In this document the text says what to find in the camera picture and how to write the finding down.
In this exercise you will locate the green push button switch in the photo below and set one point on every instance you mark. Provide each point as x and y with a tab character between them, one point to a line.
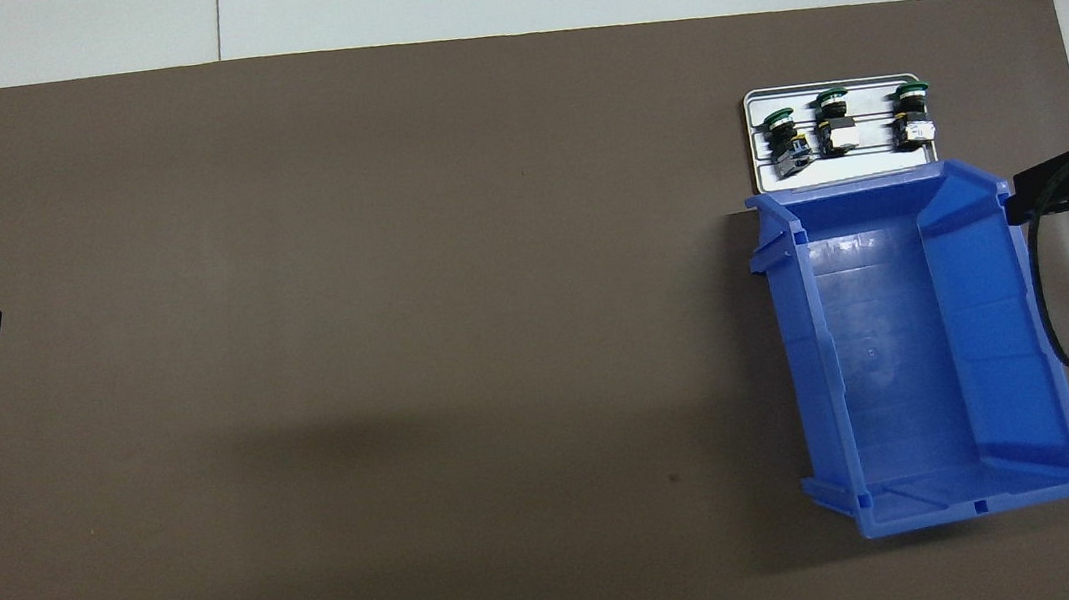
787	150
838	137
913	128

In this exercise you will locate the brown table mat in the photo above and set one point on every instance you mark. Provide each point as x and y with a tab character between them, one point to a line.
400	356

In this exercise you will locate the grey metal tray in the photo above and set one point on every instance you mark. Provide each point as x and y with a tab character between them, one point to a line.
871	163

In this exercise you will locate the blue plastic storage bin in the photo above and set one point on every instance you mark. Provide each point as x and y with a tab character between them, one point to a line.
902	349

